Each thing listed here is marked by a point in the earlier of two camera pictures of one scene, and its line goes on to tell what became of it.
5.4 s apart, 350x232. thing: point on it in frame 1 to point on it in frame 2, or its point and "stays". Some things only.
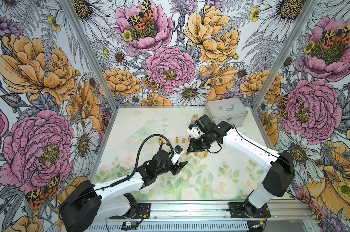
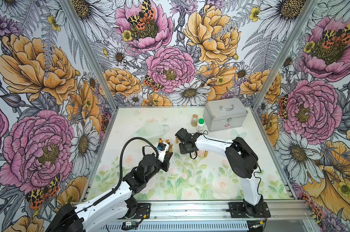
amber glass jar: [194, 118] stays
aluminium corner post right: [275, 70] stays
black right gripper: [196, 147] to [182, 151]
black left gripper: [176, 168] to [166, 162]
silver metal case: [232, 110] stays
